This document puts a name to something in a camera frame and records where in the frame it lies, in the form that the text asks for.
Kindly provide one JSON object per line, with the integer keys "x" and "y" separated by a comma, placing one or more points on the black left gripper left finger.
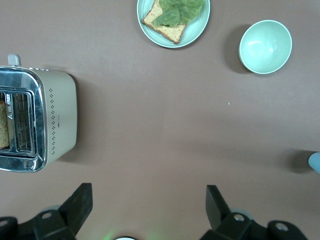
{"x": 76, "y": 210}

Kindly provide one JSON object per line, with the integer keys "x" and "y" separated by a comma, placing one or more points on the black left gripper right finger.
{"x": 218, "y": 212}

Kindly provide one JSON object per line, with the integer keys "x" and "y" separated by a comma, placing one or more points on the white round dish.
{"x": 125, "y": 238}

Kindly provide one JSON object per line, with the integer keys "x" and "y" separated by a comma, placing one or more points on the beige toaster with chrome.
{"x": 60, "y": 112}

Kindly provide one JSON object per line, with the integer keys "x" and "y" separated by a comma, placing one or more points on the blue plastic cup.
{"x": 315, "y": 162}

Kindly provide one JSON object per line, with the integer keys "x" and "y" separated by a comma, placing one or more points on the toast slice in toaster slot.
{"x": 3, "y": 125}

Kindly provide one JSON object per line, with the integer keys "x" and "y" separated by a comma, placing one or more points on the pale green bowl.
{"x": 265, "y": 47}

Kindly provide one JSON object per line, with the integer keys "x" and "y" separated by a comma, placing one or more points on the pale green plate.
{"x": 197, "y": 27}

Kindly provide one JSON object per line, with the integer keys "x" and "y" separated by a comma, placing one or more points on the toast slice under lettuce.
{"x": 170, "y": 31}

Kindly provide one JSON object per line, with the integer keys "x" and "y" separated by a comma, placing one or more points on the green lettuce leaf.
{"x": 180, "y": 10}

